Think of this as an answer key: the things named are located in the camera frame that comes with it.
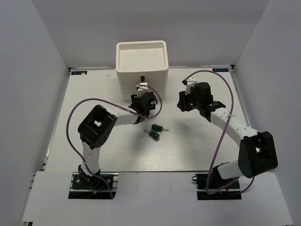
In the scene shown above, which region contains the blue corner label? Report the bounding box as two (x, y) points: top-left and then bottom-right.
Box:
(212, 68), (229, 73)
(71, 71), (87, 75)

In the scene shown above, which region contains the green stubby flat screwdriver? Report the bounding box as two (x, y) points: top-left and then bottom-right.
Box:
(151, 124), (169, 132)

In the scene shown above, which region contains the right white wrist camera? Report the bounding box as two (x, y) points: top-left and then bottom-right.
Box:
(182, 77), (197, 95)

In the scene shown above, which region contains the right blue corner label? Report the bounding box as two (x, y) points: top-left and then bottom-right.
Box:
(212, 68), (229, 73)

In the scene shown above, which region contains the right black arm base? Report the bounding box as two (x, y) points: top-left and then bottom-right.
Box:
(191, 173), (242, 201)

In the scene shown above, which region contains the left blue corner label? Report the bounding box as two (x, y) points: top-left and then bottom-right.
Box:
(71, 71), (87, 75)

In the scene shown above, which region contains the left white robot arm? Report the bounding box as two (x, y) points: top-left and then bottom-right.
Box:
(78, 92), (157, 188)

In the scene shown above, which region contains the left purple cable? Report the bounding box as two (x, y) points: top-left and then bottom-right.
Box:
(66, 85), (163, 198)

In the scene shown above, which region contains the green stubby phillips screwdriver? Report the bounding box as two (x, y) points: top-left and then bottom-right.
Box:
(144, 130), (160, 141)

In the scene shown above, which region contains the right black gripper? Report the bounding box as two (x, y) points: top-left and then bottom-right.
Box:
(177, 88), (202, 112)

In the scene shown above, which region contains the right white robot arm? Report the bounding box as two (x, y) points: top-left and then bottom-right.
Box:
(177, 81), (278, 188)

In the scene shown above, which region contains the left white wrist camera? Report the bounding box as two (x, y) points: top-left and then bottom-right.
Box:
(136, 82), (148, 95)

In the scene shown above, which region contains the purple cable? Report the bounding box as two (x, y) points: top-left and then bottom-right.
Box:
(66, 85), (163, 198)
(182, 70), (256, 195)

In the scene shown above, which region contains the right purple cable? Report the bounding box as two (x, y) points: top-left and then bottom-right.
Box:
(182, 70), (256, 195)

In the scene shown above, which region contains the white three-drawer storage box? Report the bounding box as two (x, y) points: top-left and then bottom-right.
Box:
(115, 40), (169, 102)

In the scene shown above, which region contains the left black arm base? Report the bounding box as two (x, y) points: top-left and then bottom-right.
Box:
(68, 172), (119, 200)

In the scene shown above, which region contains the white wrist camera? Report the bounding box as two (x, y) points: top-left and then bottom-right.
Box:
(182, 77), (197, 95)
(136, 82), (148, 95)

